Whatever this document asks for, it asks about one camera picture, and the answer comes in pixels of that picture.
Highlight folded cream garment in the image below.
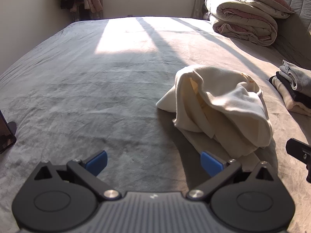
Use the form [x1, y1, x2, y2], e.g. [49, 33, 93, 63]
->
[271, 76, 311, 117]

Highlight folded grey garment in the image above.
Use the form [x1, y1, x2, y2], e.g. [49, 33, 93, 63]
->
[279, 60, 311, 94]

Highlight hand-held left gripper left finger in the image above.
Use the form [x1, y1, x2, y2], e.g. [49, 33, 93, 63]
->
[34, 150, 122, 201]

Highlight bed with grey sheet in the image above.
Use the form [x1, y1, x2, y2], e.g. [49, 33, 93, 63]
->
[0, 17, 311, 233]

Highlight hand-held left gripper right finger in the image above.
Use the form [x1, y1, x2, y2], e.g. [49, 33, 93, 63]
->
[186, 150, 279, 201]

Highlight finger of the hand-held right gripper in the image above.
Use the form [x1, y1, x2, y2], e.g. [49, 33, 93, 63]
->
[286, 138, 311, 167]

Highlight hanging pink clothes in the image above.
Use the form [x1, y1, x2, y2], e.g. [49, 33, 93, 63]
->
[70, 0, 103, 13]

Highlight dark brown stand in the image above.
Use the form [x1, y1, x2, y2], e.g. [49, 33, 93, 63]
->
[0, 110, 17, 154]

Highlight folded beige quilt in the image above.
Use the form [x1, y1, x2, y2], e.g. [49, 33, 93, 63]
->
[205, 0, 279, 46]

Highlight grey quilted headboard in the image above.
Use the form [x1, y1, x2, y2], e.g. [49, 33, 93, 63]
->
[264, 0, 311, 68]

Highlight cream t-shirt with bear print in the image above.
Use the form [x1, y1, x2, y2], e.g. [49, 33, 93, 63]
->
[155, 64, 274, 173]

